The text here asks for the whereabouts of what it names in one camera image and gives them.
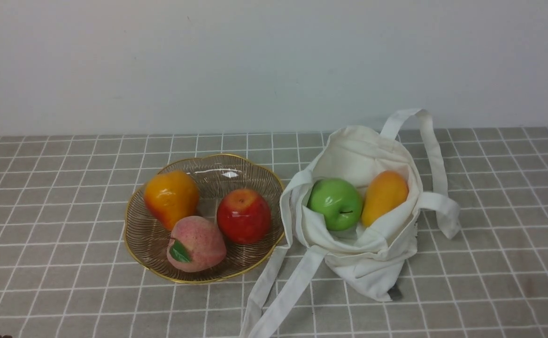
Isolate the red apple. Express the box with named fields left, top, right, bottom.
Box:
left=216, top=188, right=271, bottom=245

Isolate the white cloth tote bag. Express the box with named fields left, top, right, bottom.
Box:
left=239, top=108, right=461, bottom=338

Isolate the amber glass fruit bowl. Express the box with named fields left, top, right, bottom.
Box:
left=123, top=154, right=285, bottom=284

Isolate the green apple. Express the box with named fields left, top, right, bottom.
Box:
left=307, top=178, right=363, bottom=231

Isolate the orange pear in bowl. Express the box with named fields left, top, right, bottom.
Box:
left=143, top=170, right=200, bottom=232

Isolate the pink peach with leaf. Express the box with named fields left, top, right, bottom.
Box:
left=166, top=215, right=227, bottom=273

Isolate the yellow mango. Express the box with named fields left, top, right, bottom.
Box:
left=361, top=170, right=409, bottom=228

